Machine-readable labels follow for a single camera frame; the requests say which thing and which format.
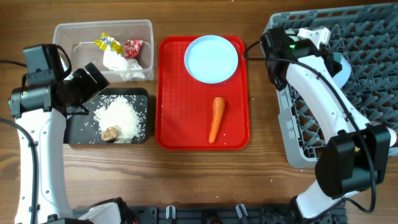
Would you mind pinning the orange carrot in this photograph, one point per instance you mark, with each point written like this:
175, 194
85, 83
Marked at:
218, 107

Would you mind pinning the black plastic tray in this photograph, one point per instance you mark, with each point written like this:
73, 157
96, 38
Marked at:
71, 133

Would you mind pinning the clear plastic bin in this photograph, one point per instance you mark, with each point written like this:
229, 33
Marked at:
77, 39

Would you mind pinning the light blue plate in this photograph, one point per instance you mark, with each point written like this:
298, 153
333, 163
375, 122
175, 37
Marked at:
211, 59

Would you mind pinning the grey dishwasher rack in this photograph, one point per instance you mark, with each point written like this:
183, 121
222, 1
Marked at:
367, 38

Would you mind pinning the yellow snack wrapper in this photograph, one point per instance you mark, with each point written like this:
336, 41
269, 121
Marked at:
106, 41

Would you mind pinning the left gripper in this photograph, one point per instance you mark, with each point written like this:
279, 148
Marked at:
96, 78

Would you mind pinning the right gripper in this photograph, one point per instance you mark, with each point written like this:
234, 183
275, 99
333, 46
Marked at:
328, 61

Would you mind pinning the red candy wrapper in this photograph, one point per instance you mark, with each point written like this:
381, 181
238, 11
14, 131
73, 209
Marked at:
132, 48

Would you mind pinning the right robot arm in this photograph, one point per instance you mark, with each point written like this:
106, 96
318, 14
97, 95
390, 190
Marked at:
355, 155

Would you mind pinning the brown round food piece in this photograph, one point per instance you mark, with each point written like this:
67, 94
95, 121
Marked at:
110, 134

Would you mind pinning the red serving tray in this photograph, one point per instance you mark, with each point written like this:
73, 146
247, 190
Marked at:
184, 105

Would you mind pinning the light blue bowl with rice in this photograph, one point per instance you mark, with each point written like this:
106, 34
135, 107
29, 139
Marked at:
341, 70

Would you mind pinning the pink plastic cup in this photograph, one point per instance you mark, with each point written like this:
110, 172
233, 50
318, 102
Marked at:
393, 134

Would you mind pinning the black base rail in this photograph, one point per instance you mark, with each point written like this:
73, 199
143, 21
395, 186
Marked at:
226, 215

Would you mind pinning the white tissue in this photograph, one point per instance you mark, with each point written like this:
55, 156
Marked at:
119, 63

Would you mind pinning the white rice pile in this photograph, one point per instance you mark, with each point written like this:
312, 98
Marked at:
127, 113

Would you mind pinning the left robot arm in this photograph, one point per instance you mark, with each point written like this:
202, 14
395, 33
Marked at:
40, 107

